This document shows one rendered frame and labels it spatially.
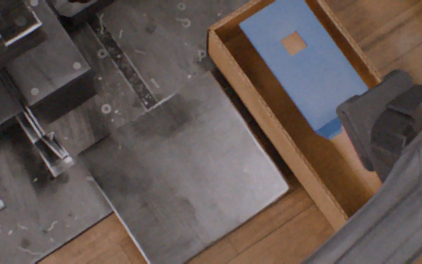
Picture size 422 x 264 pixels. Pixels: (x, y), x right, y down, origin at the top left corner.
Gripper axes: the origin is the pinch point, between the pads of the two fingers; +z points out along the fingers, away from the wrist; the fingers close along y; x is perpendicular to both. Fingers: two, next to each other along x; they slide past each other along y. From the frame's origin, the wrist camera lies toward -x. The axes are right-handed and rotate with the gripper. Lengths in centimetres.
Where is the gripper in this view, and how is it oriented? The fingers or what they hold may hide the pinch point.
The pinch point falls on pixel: (352, 117)
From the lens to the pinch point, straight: 88.4
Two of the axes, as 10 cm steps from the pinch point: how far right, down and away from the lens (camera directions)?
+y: -4.7, -8.2, -3.2
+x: -8.3, 5.3, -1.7
